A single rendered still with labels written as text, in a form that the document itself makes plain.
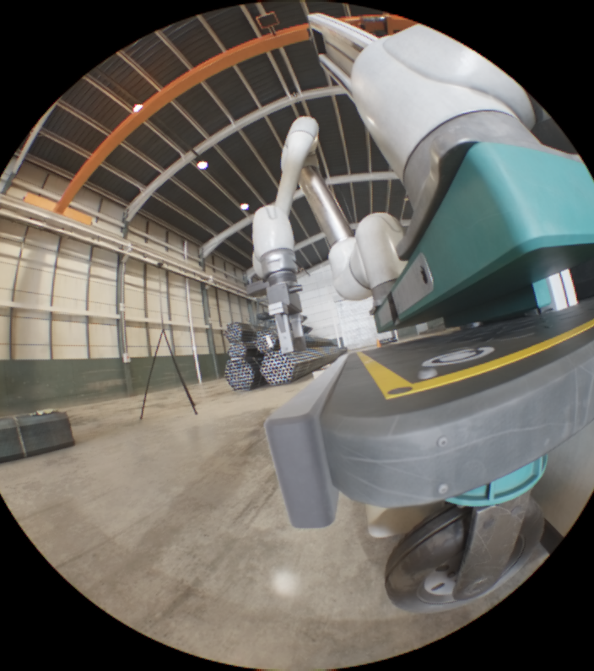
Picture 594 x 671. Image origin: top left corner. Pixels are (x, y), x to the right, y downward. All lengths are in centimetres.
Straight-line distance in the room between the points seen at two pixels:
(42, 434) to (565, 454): 199
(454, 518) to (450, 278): 20
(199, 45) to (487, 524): 978
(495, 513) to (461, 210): 20
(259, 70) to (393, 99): 1000
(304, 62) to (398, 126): 1015
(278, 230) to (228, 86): 968
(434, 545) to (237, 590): 31
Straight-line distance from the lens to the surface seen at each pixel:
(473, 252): 15
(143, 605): 48
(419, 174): 21
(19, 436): 180
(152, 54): 965
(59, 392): 857
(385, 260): 61
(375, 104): 27
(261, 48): 600
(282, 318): 48
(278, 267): 56
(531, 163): 15
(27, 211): 946
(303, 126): 98
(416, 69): 26
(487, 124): 21
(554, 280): 38
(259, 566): 46
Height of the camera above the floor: 34
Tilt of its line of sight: 6 degrees up
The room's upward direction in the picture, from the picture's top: 11 degrees counter-clockwise
